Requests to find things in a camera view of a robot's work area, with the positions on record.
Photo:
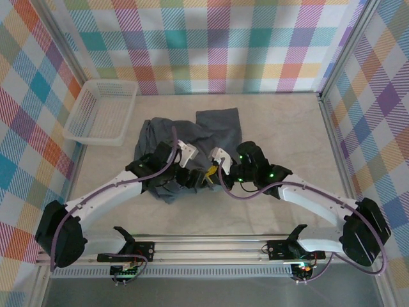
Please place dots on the gray t-shirt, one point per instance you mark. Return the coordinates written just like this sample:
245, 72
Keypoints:
220, 128

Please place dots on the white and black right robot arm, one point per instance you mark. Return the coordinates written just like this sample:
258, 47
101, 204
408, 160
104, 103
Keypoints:
319, 201

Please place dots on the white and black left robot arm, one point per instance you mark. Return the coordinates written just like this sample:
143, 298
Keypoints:
96, 201

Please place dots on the white perforated plastic basket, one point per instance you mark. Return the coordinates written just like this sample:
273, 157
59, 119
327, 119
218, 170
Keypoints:
102, 112

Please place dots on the gray metal panel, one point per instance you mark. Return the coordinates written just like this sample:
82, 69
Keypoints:
207, 294

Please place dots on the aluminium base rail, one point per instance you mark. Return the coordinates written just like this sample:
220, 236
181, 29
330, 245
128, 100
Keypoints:
207, 247

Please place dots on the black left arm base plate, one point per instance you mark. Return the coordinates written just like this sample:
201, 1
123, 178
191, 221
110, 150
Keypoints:
143, 251

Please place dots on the aluminium side rail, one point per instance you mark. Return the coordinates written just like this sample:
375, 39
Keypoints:
338, 160
72, 179

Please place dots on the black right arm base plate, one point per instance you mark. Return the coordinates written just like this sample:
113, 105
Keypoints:
278, 249

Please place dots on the aluminium corner post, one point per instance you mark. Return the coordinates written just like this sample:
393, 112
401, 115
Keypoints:
348, 44
60, 41

